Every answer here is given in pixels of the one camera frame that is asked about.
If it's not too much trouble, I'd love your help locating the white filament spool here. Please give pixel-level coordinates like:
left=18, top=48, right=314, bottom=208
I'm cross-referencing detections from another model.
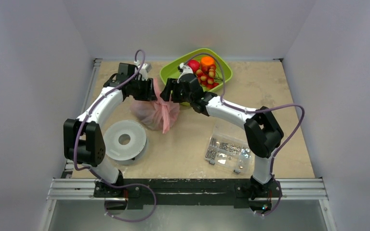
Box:
left=103, top=120, right=148, bottom=166

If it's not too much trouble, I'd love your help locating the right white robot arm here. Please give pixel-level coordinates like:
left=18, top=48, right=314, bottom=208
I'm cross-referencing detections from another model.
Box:
left=160, top=73, right=284, bottom=196

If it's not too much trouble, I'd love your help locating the orange fake tangerine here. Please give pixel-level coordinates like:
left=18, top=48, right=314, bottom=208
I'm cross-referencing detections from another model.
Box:
left=200, top=55, right=215, bottom=66

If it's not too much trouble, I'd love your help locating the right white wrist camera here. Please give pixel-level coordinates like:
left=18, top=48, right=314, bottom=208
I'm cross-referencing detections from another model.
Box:
left=178, top=63, right=193, bottom=78

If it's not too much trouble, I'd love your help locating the pink plastic bag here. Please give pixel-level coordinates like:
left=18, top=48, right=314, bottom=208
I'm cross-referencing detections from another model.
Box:
left=130, top=80, right=180, bottom=134

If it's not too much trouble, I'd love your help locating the green plastic tray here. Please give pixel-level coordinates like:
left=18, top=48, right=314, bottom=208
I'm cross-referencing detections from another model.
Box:
left=159, top=48, right=233, bottom=92

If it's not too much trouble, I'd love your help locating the fake lychee bunch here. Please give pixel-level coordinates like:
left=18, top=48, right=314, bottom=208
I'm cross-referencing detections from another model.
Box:
left=195, top=64, right=223, bottom=90

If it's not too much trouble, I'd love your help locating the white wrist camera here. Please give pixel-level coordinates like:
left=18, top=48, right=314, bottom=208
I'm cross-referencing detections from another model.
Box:
left=178, top=63, right=193, bottom=78
left=134, top=61, right=152, bottom=81

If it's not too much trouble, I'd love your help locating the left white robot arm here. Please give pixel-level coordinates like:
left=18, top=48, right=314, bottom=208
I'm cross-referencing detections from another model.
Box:
left=63, top=61, right=157, bottom=197

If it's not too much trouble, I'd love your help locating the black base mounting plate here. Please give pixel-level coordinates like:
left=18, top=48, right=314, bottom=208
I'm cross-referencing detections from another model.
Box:
left=93, top=179, right=283, bottom=212

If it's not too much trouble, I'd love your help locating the red fake apple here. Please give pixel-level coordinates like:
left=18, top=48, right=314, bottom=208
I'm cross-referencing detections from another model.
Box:
left=187, top=59, right=200, bottom=73

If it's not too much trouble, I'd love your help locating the aluminium frame rail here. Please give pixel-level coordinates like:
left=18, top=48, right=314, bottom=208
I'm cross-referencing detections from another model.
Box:
left=46, top=179, right=328, bottom=200

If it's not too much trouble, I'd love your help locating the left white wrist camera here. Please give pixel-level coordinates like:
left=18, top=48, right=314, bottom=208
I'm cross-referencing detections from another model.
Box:
left=134, top=61, right=152, bottom=81

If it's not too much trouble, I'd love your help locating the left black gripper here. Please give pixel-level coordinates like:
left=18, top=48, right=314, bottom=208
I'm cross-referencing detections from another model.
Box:
left=129, top=77, right=157, bottom=102

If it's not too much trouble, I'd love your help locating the clear plastic screw box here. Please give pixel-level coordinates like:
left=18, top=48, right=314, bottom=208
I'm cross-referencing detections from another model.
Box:
left=204, top=128, right=254, bottom=175

